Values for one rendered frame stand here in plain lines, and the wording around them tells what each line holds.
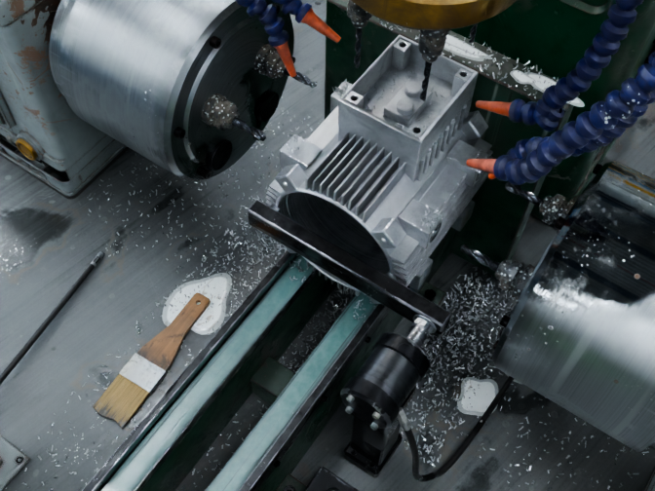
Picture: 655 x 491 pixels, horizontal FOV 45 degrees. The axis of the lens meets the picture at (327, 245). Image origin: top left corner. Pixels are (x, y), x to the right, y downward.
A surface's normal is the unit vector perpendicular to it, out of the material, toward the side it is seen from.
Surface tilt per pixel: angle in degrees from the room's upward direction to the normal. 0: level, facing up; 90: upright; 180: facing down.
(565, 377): 81
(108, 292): 0
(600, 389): 73
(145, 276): 0
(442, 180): 0
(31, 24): 90
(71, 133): 90
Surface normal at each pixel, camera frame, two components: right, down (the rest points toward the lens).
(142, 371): 0.01, -0.54
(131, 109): -0.53, 0.46
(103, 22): -0.32, -0.04
